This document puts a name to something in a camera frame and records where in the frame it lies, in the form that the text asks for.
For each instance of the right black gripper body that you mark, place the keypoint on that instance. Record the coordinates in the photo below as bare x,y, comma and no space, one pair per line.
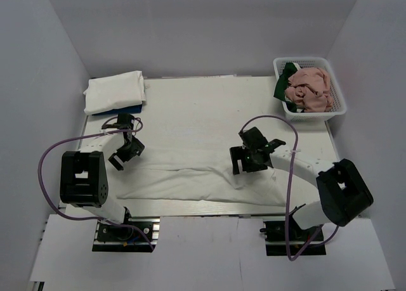
252,163

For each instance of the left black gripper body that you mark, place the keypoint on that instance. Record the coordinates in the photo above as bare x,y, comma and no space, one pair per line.
127,144

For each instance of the white printed t-shirt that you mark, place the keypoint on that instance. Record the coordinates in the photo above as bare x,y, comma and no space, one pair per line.
165,174

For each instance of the pink t-shirt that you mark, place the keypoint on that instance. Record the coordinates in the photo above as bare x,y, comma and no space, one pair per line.
310,90

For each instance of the dark green t-shirt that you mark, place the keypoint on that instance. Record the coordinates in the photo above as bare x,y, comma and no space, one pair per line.
283,83

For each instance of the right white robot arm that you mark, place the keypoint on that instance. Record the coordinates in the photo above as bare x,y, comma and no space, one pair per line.
343,194

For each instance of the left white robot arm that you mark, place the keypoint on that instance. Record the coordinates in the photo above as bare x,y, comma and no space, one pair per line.
84,180

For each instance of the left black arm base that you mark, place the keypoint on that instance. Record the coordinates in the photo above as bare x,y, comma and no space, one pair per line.
110,238

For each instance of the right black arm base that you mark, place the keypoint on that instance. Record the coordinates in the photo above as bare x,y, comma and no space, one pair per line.
274,233

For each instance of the folded blue t-shirt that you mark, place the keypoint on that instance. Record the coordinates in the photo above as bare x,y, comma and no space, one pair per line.
132,110

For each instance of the folded white t-shirt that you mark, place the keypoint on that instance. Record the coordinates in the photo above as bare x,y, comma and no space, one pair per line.
114,92

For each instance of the white plastic basket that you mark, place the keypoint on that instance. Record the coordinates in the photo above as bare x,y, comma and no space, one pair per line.
339,105

